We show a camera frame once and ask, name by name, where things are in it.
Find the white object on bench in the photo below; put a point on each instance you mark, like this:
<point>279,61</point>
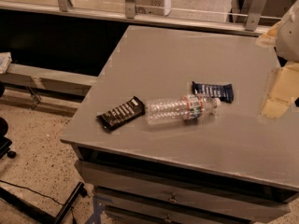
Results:
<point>5,61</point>

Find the black floor stand frame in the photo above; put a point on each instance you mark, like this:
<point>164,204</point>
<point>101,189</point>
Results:
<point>38,214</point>

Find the grey low bench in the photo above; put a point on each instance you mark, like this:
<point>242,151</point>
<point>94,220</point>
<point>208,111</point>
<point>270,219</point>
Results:
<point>40,81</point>

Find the black snack bar wrapper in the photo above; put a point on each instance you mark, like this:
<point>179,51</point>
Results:
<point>122,114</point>

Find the black office chair base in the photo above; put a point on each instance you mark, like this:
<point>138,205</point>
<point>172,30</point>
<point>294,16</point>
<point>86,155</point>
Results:
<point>5,143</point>

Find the metal railing frame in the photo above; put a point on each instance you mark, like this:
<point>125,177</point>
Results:
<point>241,17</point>

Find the dark blue snack packet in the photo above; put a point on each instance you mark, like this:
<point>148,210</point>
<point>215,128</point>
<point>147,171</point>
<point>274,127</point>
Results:
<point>224,92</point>

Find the grey drawer cabinet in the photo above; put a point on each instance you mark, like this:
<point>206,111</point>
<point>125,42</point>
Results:
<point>235,167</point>

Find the clear plastic water bottle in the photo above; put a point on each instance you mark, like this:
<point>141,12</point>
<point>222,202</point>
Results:
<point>188,107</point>

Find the white power strip box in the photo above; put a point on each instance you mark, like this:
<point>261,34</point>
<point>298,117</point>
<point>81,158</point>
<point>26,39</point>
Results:
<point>153,7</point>

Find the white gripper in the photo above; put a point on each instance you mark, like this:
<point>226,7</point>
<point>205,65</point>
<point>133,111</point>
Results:
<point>290,36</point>

